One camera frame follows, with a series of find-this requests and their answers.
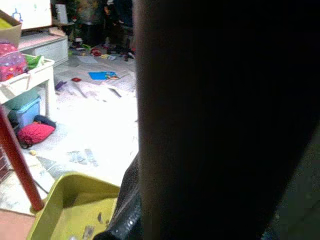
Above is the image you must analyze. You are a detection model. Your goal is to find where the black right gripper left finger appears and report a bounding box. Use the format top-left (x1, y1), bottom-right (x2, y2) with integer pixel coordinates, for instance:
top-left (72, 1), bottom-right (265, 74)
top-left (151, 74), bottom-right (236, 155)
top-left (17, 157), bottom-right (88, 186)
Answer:
top-left (93, 152), bottom-right (145, 240)

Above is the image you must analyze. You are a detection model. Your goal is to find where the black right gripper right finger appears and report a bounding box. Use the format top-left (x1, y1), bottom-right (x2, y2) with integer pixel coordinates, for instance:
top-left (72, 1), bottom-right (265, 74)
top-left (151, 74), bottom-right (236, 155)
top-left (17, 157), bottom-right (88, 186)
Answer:
top-left (261, 129), bottom-right (320, 240)

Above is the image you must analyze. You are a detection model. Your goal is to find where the green dustpan with red handle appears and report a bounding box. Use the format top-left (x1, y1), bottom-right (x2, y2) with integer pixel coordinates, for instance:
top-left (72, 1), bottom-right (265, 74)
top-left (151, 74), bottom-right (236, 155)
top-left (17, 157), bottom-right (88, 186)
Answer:
top-left (0, 104), bottom-right (121, 240)

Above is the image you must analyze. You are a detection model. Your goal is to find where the green broom with blue handle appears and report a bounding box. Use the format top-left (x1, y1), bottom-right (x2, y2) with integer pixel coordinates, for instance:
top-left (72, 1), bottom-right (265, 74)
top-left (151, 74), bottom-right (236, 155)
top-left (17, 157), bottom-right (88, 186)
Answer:
top-left (131, 0), bottom-right (320, 240)

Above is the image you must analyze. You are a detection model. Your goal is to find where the pink stuffed bag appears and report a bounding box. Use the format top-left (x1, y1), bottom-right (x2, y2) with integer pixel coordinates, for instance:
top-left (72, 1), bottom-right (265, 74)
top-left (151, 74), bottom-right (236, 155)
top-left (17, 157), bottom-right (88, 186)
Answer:
top-left (17, 123), bottom-right (56, 148)

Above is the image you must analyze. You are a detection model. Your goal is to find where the navy blue cloth bundle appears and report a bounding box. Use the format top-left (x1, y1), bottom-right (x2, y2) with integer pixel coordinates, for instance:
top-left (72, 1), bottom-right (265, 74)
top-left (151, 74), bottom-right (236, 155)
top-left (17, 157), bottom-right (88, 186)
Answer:
top-left (33, 114), bottom-right (57, 129)

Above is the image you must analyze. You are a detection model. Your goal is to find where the blue picture book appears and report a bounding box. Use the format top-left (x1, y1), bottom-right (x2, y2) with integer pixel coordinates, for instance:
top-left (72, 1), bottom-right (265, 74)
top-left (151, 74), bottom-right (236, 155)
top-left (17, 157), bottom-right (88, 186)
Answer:
top-left (87, 71), bottom-right (121, 81)

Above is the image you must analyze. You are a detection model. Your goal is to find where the blue plastic storage box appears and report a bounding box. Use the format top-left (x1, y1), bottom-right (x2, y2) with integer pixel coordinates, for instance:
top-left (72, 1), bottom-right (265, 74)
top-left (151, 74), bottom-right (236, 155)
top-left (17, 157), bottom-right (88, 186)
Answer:
top-left (7, 96), bottom-right (42, 128)

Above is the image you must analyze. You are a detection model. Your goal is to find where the small purple toy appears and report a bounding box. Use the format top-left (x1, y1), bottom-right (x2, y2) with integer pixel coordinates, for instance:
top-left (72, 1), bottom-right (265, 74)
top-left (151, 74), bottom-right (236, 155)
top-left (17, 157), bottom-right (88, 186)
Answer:
top-left (54, 79), bottom-right (68, 91)

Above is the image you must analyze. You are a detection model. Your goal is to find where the white low table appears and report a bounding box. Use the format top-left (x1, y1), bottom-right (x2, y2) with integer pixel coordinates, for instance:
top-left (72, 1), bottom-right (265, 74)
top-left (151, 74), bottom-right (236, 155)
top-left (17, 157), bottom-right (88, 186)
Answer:
top-left (0, 58), bottom-right (56, 118)

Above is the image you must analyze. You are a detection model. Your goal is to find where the green cloth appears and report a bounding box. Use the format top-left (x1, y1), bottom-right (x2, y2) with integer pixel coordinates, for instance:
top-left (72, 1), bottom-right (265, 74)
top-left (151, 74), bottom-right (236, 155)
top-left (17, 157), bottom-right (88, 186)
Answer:
top-left (24, 54), bottom-right (46, 71)

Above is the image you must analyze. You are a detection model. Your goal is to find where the white low cabinet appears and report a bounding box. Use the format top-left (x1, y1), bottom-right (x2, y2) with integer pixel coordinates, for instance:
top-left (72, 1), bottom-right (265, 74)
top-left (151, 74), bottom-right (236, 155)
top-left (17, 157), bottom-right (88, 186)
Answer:
top-left (18, 31), bottom-right (70, 67)

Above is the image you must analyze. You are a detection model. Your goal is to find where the pink purple dotted bag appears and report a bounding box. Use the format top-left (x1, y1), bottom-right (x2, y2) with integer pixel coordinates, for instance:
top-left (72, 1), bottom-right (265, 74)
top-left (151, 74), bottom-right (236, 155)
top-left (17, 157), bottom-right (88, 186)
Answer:
top-left (0, 41), bottom-right (28, 82)

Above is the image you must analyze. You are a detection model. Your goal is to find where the brown cardboard box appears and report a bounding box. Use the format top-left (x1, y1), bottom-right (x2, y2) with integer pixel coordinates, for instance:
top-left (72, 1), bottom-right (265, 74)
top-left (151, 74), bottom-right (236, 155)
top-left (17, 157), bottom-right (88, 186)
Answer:
top-left (0, 9), bottom-right (23, 48)

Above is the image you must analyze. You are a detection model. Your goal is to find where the white board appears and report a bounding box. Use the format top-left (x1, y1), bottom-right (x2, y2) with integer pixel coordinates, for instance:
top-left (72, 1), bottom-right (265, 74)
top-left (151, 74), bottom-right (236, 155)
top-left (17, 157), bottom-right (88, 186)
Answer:
top-left (0, 0), bottom-right (53, 31)

